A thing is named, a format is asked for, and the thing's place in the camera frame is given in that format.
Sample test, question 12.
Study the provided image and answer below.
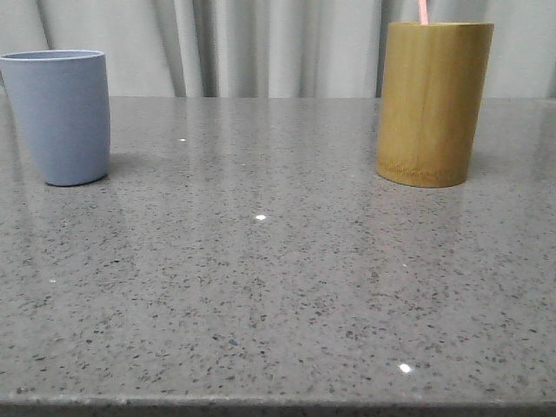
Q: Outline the pink chopstick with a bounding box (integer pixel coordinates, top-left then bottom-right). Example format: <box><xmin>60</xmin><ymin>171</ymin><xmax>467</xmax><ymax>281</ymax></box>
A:
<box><xmin>418</xmin><ymin>0</ymin><xmax>429</xmax><ymax>25</ymax></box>

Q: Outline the blue plastic cup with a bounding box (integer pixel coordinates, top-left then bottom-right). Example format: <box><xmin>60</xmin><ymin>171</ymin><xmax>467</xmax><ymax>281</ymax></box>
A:
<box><xmin>1</xmin><ymin>50</ymin><xmax>110</xmax><ymax>187</ymax></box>

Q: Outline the grey-white curtain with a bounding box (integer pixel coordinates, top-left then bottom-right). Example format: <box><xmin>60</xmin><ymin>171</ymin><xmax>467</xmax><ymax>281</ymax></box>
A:
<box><xmin>0</xmin><ymin>0</ymin><xmax>556</xmax><ymax>99</ymax></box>

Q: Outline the bamboo cylinder holder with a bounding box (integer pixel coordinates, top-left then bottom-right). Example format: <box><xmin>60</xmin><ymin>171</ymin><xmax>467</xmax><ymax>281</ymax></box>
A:
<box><xmin>376</xmin><ymin>22</ymin><xmax>494</xmax><ymax>188</ymax></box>

